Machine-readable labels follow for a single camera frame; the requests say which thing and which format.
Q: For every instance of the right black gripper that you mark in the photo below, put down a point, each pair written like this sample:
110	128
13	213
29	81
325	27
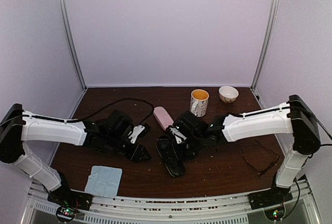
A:
190	157

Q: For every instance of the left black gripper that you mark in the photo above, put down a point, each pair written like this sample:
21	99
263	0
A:
137	151

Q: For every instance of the black glasses case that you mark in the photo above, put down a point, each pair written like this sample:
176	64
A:
171	155

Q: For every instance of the blue cleaning cloth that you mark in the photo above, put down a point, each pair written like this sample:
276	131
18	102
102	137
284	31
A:
103	181

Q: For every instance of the pink glasses case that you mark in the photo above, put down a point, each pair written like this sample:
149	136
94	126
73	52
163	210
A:
162	117

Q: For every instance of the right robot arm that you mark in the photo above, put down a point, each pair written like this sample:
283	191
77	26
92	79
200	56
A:
292	117

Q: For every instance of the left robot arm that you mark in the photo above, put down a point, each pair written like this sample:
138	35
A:
116	133

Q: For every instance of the patterned mug yellow inside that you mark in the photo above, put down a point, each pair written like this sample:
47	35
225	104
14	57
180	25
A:
199	102

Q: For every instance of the white ceramic bowl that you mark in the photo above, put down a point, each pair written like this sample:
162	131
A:
228	94

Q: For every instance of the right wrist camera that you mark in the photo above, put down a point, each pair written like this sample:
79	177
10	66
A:
179	137

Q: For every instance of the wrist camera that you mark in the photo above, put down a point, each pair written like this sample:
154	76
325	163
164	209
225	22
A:
138	131
179	137

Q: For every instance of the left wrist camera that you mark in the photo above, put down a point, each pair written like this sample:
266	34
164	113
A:
138	131

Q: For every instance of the tortoise frame glasses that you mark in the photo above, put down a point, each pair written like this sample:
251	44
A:
259	158

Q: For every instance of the front aluminium rail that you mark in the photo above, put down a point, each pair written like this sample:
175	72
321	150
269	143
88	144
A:
233	208

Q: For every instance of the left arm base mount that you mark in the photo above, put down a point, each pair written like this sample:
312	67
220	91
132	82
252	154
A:
69	201

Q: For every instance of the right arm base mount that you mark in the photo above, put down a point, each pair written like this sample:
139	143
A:
271	201

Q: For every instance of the left aluminium frame post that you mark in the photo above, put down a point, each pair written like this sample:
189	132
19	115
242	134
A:
71	45

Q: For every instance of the aluminium frame post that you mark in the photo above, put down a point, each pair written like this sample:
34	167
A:
274	6
71	45

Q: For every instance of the right aluminium frame post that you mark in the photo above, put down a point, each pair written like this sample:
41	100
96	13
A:
274	6

